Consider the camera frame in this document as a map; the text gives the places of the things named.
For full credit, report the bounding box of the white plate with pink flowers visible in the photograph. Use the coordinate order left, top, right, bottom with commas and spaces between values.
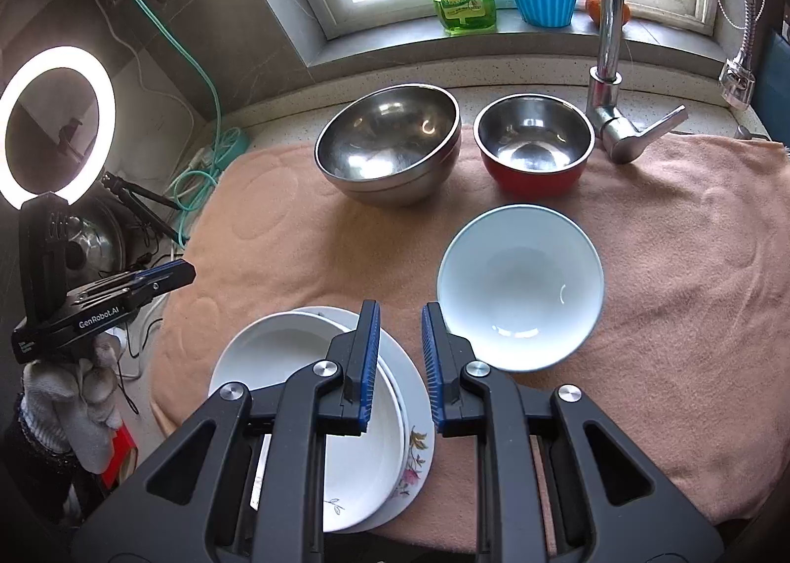
296, 305, 436, 530

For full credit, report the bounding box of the black tripod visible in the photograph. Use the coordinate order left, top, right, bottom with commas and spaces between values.
102, 171, 186, 243

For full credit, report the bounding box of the ring light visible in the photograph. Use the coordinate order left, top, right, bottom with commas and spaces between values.
0, 45, 117, 209

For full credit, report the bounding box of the orange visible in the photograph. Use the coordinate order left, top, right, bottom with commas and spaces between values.
585, 0, 632, 25

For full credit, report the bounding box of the person's left hand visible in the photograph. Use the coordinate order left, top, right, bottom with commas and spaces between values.
25, 337, 124, 474

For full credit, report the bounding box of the large steel bowl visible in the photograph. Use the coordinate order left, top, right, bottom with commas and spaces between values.
315, 83, 463, 207

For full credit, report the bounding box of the blue ribbed cup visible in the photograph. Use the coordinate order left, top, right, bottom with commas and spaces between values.
507, 0, 580, 28

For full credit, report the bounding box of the chrome faucet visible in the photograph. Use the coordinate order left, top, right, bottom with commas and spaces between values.
585, 0, 766, 165

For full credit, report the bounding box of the person's left forearm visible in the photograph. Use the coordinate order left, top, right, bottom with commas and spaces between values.
0, 396, 69, 527

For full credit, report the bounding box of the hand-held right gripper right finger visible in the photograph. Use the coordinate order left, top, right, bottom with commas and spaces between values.
420, 302, 726, 563

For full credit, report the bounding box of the red packet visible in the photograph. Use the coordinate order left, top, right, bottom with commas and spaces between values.
102, 424, 140, 486

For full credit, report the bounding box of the light blue ceramic bowl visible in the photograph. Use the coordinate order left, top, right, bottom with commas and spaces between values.
436, 203, 606, 372

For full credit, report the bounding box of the steel pot lid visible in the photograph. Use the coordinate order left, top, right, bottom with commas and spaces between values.
65, 211, 127, 286

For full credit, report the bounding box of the pink towel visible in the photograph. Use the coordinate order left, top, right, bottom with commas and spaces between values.
148, 131, 790, 545

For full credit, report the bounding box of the white plate with grey leaves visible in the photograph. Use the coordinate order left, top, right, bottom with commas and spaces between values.
208, 311, 408, 534

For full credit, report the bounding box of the green hose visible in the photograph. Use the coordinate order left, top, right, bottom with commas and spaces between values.
99, 0, 251, 246

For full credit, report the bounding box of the white power strip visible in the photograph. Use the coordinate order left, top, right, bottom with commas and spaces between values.
185, 131, 251, 169

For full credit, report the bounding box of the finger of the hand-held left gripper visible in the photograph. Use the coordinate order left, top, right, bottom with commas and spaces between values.
86, 279, 196, 312
74, 262, 197, 301

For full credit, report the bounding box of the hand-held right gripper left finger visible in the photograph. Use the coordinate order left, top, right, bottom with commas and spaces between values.
68, 299, 384, 563

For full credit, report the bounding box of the red steel bowl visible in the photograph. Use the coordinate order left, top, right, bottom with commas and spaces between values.
473, 94, 596, 198

